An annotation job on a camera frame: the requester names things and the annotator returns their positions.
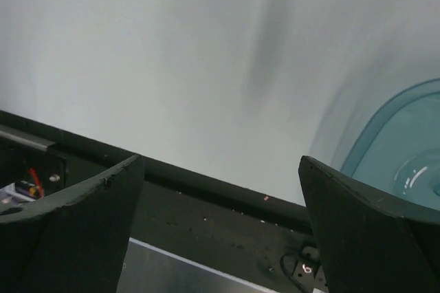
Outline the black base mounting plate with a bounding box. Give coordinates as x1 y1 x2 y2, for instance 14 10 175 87
0 109 331 293

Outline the teal plastic container lid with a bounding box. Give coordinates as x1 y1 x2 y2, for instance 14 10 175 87
340 79 439 209

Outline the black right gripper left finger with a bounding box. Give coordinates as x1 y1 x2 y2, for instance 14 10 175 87
1 155 144 292

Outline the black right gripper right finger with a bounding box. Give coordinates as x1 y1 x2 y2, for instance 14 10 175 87
298 156 439 293

